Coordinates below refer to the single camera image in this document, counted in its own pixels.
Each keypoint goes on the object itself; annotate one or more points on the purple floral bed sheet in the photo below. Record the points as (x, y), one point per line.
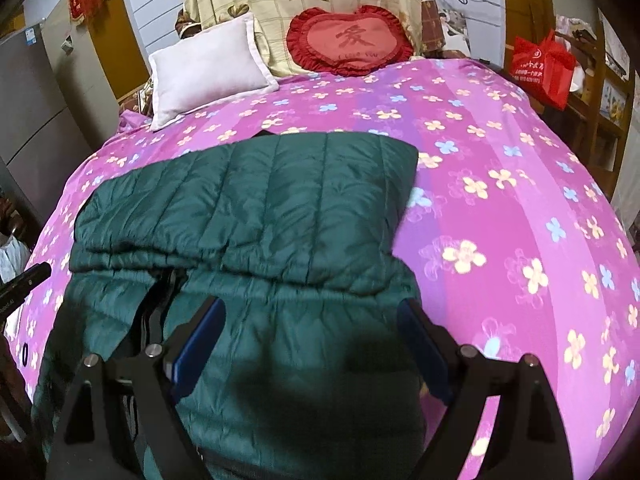
(500, 200)

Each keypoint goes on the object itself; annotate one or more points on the red heart-shaped cushion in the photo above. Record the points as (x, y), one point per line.
(350, 40)

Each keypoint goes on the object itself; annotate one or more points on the white plastic bag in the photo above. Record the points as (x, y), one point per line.
(12, 260)

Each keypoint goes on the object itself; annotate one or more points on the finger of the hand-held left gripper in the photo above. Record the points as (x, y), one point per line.
(30, 277)

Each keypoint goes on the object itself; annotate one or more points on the grey refrigerator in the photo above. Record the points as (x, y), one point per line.
(35, 110)

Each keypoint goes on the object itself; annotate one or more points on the dark green puffer jacket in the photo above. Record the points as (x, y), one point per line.
(280, 210)

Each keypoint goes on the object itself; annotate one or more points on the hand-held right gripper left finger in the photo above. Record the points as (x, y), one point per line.
(196, 355)

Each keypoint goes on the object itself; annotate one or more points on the wooden shelf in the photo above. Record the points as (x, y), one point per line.
(600, 125)

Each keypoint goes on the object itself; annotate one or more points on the wall switch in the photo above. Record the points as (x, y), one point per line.
(67, 43)

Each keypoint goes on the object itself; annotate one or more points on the red shopping bag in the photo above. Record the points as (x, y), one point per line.
(542, 67)

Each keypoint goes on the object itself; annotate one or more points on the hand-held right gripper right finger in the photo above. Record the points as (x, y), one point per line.
(425, 352)

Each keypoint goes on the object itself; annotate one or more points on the white pillow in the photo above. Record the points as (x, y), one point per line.
(210, 67)

